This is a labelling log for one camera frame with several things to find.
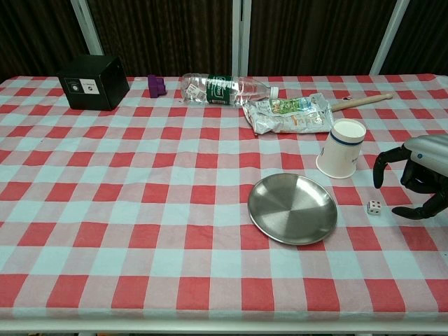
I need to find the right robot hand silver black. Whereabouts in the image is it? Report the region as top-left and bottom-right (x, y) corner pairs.
(372, 134), (448, 221)

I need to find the wooden stick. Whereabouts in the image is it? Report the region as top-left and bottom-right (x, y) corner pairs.
(330, 92), (393, 112)

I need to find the round silver metal plate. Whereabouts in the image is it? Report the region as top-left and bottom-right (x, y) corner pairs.
(247, 172), (339, 246)

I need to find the dark brown curtain panel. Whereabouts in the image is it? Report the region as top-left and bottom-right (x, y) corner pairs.
(379, 0), (448, 75)
(0, 0), (92, 81)
(247, 0), (398, 76)
(85, 0), (235, 77)

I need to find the black cardboard box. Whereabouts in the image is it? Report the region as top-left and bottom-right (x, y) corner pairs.
(56, 55), (130, 111)

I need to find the white partition frame post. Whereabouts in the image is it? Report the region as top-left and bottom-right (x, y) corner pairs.
(69, 0), (105, 57)
(370, 0), (411, 75)
(231, 0), (253, 77)

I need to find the purple plastic block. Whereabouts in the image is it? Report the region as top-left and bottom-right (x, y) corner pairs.
(147, 73), (168, 98)

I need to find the clear plastic bottle green label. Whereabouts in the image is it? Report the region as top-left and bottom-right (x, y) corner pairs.
(180, 72), (280, 106)

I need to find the white paper cup blue stripe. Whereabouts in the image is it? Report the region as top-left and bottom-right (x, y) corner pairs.
(316, 118), (367, 180)

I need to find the red white checkered tablecloth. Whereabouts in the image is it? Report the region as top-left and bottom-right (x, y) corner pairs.
(0, 73), (448, 314)

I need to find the crumpled silver snack bag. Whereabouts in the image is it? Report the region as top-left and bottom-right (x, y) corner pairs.
(242, 92), (334, 136)

